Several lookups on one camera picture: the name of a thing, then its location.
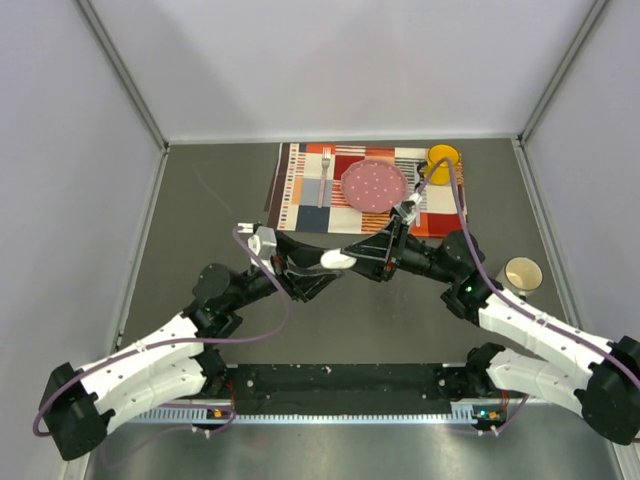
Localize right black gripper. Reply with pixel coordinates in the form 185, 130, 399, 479
341, 216, 457, 284

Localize white earbud case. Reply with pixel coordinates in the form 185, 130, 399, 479
320, 249, 357, 270

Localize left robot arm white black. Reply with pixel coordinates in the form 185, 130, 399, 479
33, 226, 356, 461

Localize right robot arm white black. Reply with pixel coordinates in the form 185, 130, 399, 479
340, 217, 639, 445

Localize patchwork colourful placemat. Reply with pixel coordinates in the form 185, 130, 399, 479
266, 143, 464, 238

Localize pink dotted plate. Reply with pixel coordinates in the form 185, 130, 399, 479
340, 160, 408, 214

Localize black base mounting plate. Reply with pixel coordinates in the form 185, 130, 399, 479
191, 363, 503, 414

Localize yellow mug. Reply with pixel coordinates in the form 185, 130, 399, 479
417, 144, 461, 186

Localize beige ceramic mug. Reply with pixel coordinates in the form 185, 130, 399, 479
496, 257, 544, 298

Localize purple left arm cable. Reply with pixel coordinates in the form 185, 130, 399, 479
32, 227, 292, 469

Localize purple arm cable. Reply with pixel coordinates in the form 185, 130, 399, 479
412, 157, 640, 436
32, 227, 292, 469

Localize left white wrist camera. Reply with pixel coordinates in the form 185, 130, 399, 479
236, 223, 277, 266

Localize pink handled fork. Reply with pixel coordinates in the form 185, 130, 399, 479
317, 147, 332, 208

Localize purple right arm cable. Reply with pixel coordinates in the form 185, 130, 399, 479
412, 157, 640, 436

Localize grey slotted cable duct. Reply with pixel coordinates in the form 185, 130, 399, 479
131, 399, 505, 427

